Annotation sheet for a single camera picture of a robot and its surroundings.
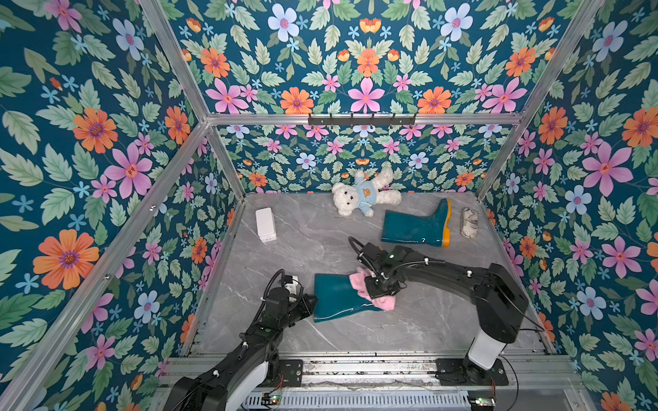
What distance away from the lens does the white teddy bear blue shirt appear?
1.11m

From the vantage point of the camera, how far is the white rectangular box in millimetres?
1034

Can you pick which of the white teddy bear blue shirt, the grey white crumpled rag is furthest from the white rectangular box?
the grey white crumpled rag

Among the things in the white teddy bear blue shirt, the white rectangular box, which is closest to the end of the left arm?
the white rectangular box

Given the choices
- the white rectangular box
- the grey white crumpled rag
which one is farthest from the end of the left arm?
the grey white crumpled rag

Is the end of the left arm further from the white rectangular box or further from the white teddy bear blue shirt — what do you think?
the white teddy bear blue shirt

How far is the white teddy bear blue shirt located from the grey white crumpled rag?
291mm

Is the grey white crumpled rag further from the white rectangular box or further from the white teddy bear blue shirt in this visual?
the white rectangular box

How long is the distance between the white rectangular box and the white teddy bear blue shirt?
285 millimetres

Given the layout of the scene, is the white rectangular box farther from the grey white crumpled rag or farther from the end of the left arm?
the grey white crumpled rag

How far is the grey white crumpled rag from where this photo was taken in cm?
106

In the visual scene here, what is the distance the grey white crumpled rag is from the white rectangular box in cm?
80

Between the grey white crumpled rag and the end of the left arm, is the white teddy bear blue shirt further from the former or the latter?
the end of the left arm
